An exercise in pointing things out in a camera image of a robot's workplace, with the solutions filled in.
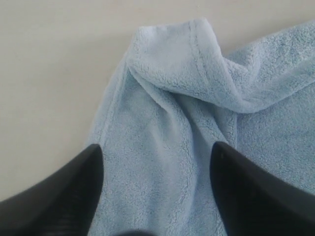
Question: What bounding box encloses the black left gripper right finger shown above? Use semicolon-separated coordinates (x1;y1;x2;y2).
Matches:
211;142;315;236

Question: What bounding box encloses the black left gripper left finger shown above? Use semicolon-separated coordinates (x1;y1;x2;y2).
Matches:
0;144;103;236

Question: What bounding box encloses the light blue terry towel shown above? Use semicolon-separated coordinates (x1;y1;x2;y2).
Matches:
89;19;315;236

